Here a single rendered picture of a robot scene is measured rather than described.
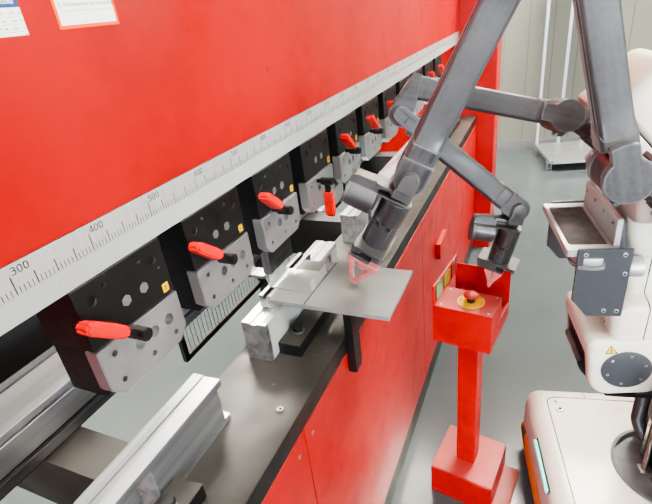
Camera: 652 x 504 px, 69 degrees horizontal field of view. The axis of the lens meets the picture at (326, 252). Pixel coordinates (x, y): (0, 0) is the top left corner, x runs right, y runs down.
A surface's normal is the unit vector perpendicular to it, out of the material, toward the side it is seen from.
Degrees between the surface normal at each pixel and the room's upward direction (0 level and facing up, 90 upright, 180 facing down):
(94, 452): 0
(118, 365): 90
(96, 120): 90
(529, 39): 90
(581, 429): 0
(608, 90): 91
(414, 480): 0
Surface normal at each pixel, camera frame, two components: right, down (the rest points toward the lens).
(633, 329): -0.20, 0.47
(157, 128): 0.91, 0.08
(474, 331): -0.52, 0.44
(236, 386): -0.11, -0.88
